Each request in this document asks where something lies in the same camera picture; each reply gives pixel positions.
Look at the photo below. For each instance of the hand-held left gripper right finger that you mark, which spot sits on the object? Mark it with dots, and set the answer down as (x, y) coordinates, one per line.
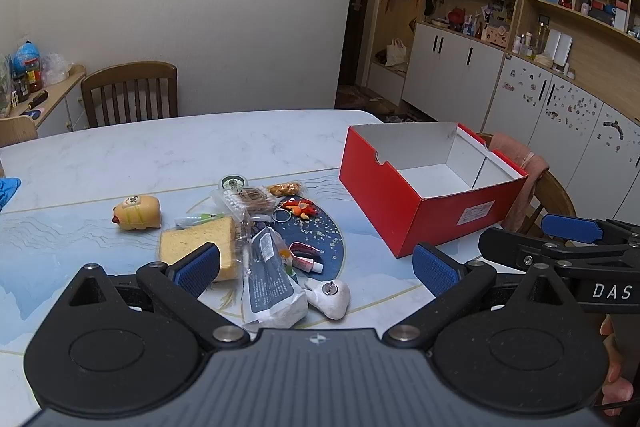
(435, 269)

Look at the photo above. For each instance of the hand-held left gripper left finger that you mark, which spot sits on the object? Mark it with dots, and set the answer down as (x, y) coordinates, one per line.
(200, 269)

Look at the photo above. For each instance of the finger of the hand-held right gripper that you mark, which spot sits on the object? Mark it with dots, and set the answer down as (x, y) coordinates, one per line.
(572, 228)
(505, 244)

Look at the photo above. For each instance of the bread slice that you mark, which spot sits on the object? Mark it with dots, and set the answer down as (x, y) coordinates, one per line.
(200, 232)

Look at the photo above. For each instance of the red cardboard box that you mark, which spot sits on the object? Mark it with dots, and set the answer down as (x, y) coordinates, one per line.
(430, 217)

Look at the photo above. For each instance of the white grey packet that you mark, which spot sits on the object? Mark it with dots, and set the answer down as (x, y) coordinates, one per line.
(270, 287)

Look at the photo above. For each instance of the yellow squishy toy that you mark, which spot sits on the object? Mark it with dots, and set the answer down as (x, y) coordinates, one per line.
(137, 213)

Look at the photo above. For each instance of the light blue correction tape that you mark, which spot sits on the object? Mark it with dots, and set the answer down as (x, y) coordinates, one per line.
(233, 182)

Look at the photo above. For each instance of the peanut snack packet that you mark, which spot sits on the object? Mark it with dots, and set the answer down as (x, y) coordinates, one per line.
(285, 189)

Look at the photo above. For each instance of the person's right hand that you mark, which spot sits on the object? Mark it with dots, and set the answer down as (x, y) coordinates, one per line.
(617, 382)

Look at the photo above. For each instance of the round-back wooden chair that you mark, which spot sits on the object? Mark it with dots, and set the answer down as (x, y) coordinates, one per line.
(557, 197)

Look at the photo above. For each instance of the pink towel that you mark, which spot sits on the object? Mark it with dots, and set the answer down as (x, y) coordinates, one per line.
(525, 172)

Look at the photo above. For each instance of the cotton swab packet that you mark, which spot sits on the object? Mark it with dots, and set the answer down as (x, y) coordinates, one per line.
(230, 201)

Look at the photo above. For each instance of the brown snack stick packet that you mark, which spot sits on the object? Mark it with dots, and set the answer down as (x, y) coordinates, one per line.
(257, 199)

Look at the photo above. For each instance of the white cabinet with stickers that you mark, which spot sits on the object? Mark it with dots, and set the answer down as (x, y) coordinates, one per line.
(565, 122)

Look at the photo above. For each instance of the white pink tube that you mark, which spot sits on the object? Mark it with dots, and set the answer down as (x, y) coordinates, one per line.
(309, 264)

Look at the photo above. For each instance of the white figure with metal knob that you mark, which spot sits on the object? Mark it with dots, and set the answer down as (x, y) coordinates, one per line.
(327, 299)

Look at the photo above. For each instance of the white flat boxes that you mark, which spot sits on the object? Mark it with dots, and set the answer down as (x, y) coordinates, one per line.
(557, 48)

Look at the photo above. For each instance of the white lower cabinet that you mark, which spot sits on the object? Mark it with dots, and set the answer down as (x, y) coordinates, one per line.
(450, 72)

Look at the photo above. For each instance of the patterned doormat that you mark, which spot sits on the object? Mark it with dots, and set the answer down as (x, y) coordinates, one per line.
(365, 97)

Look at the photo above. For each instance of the dark wooden chair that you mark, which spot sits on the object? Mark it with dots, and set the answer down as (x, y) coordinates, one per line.
(130, 77)

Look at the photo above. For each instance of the blue cloth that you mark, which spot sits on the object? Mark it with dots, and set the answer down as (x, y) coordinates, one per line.
(7, 192)

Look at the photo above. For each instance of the low wooden sideboard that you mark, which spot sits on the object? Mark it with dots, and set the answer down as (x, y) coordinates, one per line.
(60, 107)

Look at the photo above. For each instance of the white tote bag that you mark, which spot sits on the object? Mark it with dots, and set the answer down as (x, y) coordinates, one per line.
(396, 53)

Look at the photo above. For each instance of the light wooden chair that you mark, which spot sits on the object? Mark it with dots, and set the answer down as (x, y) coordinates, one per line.
(17, 129)

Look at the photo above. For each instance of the red ornament pot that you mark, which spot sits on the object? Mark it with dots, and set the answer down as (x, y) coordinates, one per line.
(455, 18)

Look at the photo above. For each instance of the black yellow screwdriver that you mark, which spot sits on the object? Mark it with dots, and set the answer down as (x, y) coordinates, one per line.
(40, 98)

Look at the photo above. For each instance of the clear plastic bag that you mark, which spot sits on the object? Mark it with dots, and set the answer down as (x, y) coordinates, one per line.
(56, 68)

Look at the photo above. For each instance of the dark jar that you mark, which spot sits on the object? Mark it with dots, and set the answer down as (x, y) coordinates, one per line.
(21, 88)

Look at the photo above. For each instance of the red sauce jar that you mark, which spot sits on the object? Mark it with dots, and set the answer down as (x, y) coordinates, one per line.
(34, 74)

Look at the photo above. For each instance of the blue bag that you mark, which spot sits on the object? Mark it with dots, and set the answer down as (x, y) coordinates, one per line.
(26, 56)

